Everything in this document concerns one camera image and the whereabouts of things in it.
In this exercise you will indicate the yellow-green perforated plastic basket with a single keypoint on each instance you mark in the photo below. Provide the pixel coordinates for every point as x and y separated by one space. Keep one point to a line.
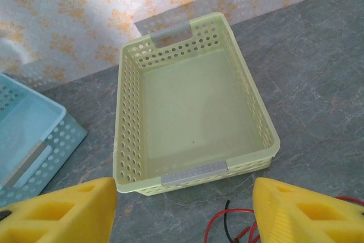
196 106

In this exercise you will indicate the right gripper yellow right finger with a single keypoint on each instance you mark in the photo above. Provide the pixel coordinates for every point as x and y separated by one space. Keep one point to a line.
307 223

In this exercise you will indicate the blue perforated plastic basket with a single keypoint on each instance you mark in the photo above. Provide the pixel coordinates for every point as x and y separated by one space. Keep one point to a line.
25 129

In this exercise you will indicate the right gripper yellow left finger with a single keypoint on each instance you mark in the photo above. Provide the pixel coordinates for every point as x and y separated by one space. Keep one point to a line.
57 220

